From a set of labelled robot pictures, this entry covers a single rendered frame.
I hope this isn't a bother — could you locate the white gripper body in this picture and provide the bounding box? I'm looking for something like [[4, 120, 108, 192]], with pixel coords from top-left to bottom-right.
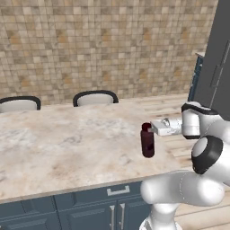
[[150, 118, 183, 137]]

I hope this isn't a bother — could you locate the dark red juice bottle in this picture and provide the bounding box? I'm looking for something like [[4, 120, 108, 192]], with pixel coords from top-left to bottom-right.
[[140, 121, 156, 159]]

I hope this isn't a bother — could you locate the blue cabinet run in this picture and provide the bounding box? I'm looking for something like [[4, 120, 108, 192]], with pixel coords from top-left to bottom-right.
[[187, 52, 206, 102]]

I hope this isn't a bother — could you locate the blue cabinet door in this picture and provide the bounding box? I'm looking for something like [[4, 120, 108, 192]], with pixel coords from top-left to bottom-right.
[[55, 200, 119, 230], [116, 198, 155, 230], [0, 213, 61, 230]]

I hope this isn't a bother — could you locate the silver drawer handle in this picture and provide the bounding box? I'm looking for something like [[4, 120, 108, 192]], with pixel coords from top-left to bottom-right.
[[106, 185, 131, 198]]

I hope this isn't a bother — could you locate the blue drawer front with handle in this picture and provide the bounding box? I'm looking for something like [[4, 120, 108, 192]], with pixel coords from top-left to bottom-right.
[[72, 180, 146, 208]]

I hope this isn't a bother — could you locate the silver cabinet door handle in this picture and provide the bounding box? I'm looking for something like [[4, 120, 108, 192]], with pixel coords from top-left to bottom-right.
[[119, 203, 126, 230], [109, 205, 116, 230]]

